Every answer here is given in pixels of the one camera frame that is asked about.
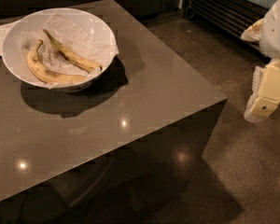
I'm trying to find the white bowl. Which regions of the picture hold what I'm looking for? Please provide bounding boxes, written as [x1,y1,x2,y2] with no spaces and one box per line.
[2,8,109,92]

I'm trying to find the spotted banana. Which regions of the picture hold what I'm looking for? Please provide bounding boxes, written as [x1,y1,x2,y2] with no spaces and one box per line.
[26,39,85,84]
[42,28,103,73]

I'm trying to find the black glass-door refrigerator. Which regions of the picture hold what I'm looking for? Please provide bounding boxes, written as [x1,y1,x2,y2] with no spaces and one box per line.
[183,0,277,37]

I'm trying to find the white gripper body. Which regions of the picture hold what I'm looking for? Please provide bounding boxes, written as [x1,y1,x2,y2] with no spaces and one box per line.
[259,0,280,59]

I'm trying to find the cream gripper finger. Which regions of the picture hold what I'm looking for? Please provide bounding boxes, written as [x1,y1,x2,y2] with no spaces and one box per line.
[244,60,280,122]
[241,19,263,42]

